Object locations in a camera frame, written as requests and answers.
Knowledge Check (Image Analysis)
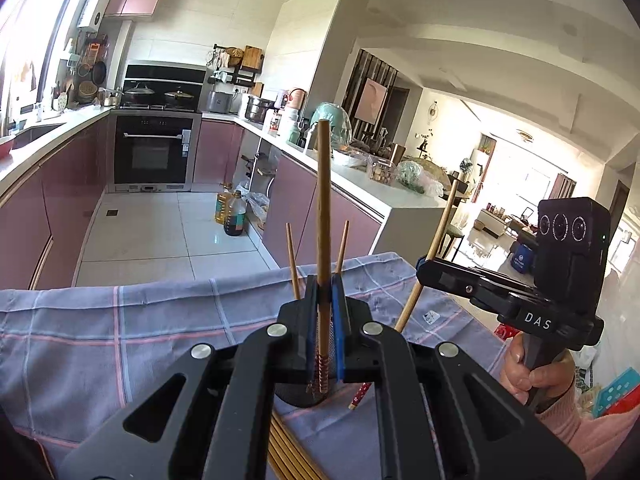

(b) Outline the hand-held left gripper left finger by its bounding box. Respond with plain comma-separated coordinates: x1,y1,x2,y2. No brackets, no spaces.
57,275,321,480

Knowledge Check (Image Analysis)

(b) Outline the black built-in oven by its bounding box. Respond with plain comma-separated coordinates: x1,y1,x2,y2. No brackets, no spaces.
113,111,197,194

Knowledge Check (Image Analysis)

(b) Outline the silver rice cooker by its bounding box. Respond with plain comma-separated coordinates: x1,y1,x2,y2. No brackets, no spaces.
207,90,234,114

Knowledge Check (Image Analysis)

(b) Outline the pile of bamboo chopsticks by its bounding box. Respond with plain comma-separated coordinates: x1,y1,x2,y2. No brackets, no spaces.
267,410,328,480

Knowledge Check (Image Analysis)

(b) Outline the grey checked tablecloth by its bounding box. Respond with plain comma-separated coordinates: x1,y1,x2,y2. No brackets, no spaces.
0,252,506,480

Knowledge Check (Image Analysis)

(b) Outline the framed wall picture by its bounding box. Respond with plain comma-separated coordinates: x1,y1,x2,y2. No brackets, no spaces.
359,78,389,124

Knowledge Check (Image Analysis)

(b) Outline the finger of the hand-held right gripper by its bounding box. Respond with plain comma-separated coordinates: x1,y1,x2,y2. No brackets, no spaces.
416,255,538,318

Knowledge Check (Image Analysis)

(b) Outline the plastic bag of greens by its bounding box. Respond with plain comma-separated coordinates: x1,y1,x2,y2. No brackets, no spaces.
397,159,444,197

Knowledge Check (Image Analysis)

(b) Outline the white water heater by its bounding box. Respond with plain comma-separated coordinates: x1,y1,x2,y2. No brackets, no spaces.
77,0,116,29

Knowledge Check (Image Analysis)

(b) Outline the person's right hand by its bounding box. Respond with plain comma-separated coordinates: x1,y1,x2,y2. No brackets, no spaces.
501,332,577,411

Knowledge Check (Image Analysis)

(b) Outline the wall rack with cutting boards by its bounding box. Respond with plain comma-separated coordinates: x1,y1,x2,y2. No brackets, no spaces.
211,44,264,89

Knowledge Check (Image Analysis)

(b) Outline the clear plastic egg box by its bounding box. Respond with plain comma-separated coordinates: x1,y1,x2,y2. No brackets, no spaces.
369,157,399,184

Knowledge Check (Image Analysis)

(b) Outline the black range hood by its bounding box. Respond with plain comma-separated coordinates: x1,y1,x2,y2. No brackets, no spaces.
122,61,209,111

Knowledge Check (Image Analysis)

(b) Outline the person's right forearm pink sleeve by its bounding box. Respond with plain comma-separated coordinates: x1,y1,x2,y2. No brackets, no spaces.
535,382,640,480

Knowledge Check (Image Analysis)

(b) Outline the teal mesh food cover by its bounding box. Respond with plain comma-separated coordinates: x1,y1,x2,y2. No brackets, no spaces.
309,102,354,144

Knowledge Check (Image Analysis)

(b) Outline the dark sauce bottle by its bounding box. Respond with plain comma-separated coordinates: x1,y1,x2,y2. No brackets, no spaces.
223,190,247,237

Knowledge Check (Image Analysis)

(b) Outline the black lidded wok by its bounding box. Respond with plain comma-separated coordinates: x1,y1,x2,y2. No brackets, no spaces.
123,84,156,107

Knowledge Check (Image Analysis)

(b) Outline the black mesh utensil holder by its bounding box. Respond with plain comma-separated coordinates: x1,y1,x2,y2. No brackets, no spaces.
272,380,333,409

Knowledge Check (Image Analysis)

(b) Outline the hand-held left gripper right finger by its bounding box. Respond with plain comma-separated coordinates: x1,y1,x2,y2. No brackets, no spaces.
330,272,587,480

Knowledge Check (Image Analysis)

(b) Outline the teal plastic crate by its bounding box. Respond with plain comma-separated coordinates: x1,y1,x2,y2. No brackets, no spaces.
592,367,634,419

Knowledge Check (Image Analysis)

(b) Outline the lidded steel pan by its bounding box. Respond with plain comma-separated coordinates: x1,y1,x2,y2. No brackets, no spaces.
163,88,195,108

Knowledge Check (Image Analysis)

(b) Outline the large steel stockpot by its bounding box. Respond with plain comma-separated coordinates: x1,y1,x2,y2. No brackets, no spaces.
243,95,275,124

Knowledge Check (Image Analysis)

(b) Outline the blue bag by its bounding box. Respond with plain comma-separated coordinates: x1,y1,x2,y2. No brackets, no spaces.
509,242,539,276

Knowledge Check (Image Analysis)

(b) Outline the wooden chopstick red patterned end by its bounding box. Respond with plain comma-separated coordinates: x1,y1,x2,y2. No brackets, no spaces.
313,120,334,397
333,220,350,277
347,179,460,410
285,222,302,302

